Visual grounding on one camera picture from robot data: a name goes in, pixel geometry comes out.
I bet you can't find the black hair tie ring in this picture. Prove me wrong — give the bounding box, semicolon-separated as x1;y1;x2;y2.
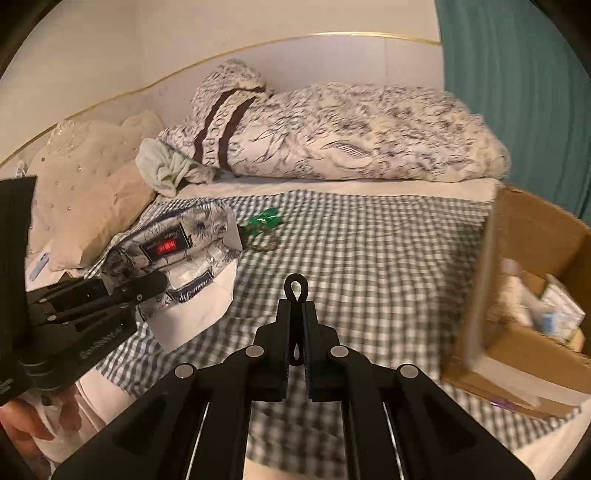
283;273;310;368

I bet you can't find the teal curtain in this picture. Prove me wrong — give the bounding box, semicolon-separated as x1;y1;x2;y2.
436;1;590;222

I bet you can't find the floral white duvet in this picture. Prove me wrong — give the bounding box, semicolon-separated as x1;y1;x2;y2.
158;60;511;183

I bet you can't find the person's left hand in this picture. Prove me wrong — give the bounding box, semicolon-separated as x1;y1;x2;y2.
1;386;81;460

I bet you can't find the beige tufted pillow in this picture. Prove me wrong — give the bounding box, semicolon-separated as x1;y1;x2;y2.
26;111;162;271

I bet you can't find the pale green cloth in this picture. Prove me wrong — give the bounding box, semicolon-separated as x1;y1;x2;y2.
135;138;215;198

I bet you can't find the cardboard box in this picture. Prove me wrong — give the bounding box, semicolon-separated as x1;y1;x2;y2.
442;185;590;418

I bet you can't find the brown hair tie ring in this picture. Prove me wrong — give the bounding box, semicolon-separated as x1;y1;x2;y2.
247;232;281;253

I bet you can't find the checkered grey white sheet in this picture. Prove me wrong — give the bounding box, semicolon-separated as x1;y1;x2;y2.
97;190;581;478

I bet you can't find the green wrapper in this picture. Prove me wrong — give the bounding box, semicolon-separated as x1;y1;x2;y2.
243;207;283;237

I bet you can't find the floral white plastic bag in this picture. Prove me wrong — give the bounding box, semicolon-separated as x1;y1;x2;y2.
100;200;242;353

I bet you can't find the white bed headboard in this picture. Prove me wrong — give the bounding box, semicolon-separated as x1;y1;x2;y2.
1;32;445;163

